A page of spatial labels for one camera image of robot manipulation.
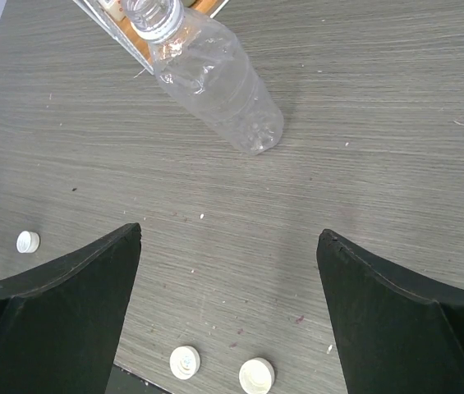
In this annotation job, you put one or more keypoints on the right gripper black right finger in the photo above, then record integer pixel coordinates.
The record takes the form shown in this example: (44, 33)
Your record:
(396, 331)

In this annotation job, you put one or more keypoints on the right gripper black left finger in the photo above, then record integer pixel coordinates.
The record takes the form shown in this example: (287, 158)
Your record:
(61, 322)

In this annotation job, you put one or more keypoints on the white bottle cap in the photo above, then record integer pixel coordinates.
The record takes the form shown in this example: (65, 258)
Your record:
(27, 242)
(257, 376)
(184, 362)

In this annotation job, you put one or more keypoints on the clear plastic bottle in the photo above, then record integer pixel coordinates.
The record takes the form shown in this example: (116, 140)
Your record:
(202, 65)

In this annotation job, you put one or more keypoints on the white bottle cap, upturned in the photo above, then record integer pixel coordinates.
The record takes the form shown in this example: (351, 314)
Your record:
(184, 362)

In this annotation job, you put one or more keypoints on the white wire shelf rack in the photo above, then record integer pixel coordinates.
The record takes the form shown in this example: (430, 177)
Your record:
(112, 18)

